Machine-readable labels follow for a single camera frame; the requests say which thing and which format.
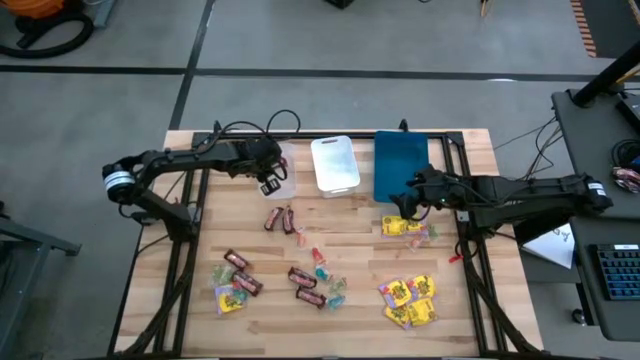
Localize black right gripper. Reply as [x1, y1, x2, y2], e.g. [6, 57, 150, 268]
[388, 164, 454, 222]

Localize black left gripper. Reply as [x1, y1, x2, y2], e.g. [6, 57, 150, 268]
[239, 135, 289, 197]

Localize wrapped candy pile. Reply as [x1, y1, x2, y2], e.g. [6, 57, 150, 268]
[611, 166, 640, 195]

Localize clear plastic bin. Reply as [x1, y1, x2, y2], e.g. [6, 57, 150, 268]
[257, 141, 298, 201]

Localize blue plastic bin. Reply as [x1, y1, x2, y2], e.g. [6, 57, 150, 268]
[373, 130, 431, 204]

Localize white plastic bin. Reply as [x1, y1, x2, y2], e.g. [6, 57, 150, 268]
[310, 134, 362, 199]

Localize black slanted pole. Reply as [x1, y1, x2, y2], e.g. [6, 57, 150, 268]
[571, 40, 640, 109]
[513, 214, 576, 246]

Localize white paper sheet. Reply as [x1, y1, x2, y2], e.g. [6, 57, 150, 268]
[521, 222, 576, 270]

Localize grey desk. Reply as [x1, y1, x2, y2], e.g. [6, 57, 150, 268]
[551, 88, 640, 221]
[569, 214, 640, 343]

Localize backlit black keyboard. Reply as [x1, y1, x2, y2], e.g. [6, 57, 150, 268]
[593, 243, 640, 302]

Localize grey box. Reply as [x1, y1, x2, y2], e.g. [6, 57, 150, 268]
[91, 0, 118, 29]

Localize black desk device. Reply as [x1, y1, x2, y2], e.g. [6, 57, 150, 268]
[615, 92, 640, 135]

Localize grey metal bench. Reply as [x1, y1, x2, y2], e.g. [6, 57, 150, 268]
[0, 199, 83, 360]

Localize black mat with orange stripes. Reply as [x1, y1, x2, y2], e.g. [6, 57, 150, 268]
[569, 0, 640, 59]

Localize orange vacuum cleaner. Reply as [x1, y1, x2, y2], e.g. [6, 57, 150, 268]
[13, 0, 67, 20]

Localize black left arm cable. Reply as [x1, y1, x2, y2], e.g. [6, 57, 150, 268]
[212, 108, 302, 151]

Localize black aluminium table frame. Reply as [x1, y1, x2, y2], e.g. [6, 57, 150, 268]
[107, 119, 539, 360]

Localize black floor cables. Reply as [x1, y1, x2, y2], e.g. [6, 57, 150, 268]
[492, 115, 560, 182]

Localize coiled black cable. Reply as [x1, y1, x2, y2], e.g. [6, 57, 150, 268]
[610, 138, 640, 169]

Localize black vacuum hose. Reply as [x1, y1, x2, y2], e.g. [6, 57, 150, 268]
[0, 10, 95, 60]

